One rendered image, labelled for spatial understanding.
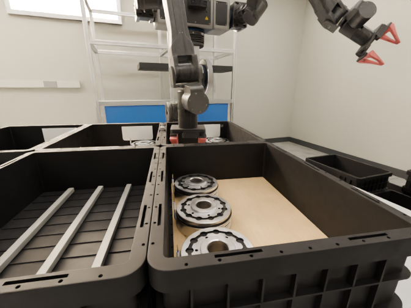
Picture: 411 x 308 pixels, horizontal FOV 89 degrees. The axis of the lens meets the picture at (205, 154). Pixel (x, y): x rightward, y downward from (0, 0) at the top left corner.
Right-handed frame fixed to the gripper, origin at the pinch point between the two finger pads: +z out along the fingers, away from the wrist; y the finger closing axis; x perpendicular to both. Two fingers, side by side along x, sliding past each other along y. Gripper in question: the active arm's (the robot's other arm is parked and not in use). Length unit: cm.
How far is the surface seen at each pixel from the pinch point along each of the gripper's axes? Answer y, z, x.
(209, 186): 4.6, 0.2, -20.1
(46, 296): -11, -7, -50
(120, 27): -89, -87, 278
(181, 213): -1.5, -0.5, -31.0
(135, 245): -5.3, -8.0, -46.2
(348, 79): 243, -24, 253
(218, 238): 3.9, -1.3, -38.5
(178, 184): -2.4, 0.3, -18.9
